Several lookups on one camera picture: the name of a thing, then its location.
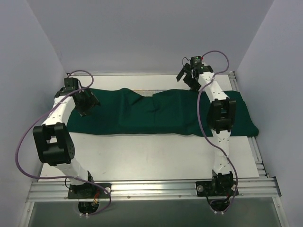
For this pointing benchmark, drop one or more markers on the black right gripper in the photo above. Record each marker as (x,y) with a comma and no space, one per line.
(187,76)

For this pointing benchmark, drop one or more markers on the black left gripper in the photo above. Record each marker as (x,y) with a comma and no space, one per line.
(87,102)

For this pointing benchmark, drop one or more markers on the green surgical drape cloth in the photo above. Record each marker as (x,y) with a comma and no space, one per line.
(169,112)

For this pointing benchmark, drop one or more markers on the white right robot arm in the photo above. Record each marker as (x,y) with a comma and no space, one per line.
(221,114)

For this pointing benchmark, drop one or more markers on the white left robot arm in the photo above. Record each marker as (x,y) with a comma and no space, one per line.
(53,141)

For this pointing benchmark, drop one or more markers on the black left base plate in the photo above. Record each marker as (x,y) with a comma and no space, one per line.
(86,191)

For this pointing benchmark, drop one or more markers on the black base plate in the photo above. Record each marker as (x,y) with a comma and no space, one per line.
(86,191)
(219,185)

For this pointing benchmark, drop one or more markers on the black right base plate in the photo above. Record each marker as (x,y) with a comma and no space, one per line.
(219,185)

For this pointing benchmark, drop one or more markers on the aluminium front rail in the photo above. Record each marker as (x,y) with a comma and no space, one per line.
(153,190)

